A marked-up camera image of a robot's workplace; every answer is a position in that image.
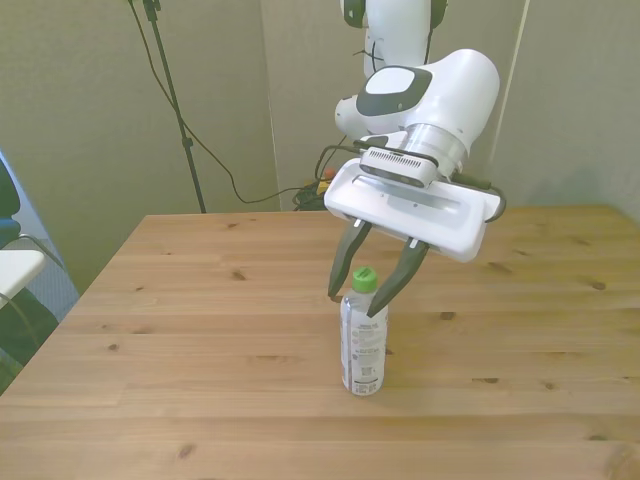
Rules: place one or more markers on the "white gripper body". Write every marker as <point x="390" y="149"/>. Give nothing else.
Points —
<point x="440" y="220"/>

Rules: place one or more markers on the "black tripod pole stand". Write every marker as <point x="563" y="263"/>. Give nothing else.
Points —
<point x="175" y="105"/>

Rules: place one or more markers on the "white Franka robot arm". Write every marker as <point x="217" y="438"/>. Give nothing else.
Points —
<point x="460" y="85"/>

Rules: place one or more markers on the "chair with white seat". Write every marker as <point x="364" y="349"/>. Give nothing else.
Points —
<point x="17" y="270"/>

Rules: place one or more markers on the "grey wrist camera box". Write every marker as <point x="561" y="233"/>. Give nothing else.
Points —
<point x="395" y="167"/>

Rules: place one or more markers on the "yellow box with red button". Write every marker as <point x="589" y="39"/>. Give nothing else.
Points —
<point x="327" y="175"/>

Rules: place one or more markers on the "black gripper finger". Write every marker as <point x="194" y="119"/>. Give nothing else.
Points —
<point x="400" y="275"/>
<point x="345" y="260"/>

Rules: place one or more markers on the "clear green-capped water bottle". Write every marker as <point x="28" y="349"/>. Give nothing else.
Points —
<point x="362" y="350"/>

